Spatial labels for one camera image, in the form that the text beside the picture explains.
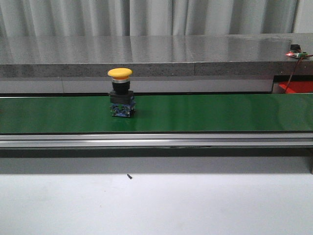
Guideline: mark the yellow mushroom push button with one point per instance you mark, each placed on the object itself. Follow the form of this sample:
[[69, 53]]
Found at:
[[121, 97]]

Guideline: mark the green conveyor belt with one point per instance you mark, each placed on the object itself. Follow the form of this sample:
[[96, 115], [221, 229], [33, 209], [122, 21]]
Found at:
[[159, 113]]

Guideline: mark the grey stone counter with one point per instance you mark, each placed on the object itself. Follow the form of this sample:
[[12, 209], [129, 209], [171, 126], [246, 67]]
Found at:
[[191, 55]]

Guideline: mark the red plastic tray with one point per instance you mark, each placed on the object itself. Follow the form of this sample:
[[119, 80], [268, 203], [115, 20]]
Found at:
[[297, 87]]

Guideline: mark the small black sensor cube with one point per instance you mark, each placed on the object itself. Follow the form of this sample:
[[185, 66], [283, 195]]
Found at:
[[295, 48]]

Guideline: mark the small green circuit board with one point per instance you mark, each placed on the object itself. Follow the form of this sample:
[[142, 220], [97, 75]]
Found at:
[[297, 55]]

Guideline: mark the grey curtain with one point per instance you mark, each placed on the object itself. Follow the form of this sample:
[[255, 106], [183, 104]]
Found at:
[[145, 17]]

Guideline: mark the aluminium conveyor frame rail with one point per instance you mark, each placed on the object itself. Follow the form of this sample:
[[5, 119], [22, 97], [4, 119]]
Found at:
[[149, 153]]

